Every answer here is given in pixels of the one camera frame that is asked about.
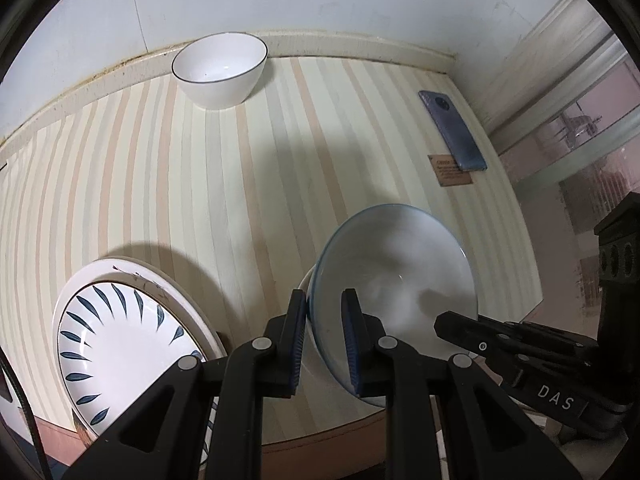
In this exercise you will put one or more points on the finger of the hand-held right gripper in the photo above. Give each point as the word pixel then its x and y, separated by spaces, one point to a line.
pixel 470 335
pixel 555 340

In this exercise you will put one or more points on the sliding glass door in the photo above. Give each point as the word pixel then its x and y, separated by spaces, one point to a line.
pixel 575 110

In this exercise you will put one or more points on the white plate with blue leaves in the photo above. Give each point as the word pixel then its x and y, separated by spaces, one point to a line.
pixel 120 340

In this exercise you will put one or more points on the white bowl with blue rim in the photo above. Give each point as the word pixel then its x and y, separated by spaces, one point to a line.
pixel 400 260

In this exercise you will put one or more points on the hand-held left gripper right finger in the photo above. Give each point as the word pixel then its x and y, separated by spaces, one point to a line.
pixel 350 340

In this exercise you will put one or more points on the blue smartphone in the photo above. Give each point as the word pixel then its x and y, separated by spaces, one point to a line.
pixel 452 130

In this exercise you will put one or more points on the plain white bowl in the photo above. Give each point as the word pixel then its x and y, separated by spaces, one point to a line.
pixel 307 280

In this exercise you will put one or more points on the white plate with floral print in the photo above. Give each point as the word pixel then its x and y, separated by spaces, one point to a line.
pixel 150 280

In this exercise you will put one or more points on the white bowl with black rim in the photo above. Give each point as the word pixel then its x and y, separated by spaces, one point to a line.
pixel 220 67

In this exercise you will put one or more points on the brown card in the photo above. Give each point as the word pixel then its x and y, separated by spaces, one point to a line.
pixel 452 176

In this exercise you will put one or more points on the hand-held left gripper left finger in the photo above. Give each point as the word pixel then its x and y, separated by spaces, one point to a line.
pixel 297 340

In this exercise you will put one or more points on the striped table mat with cat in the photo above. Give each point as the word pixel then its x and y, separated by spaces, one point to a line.
pixel 200 175

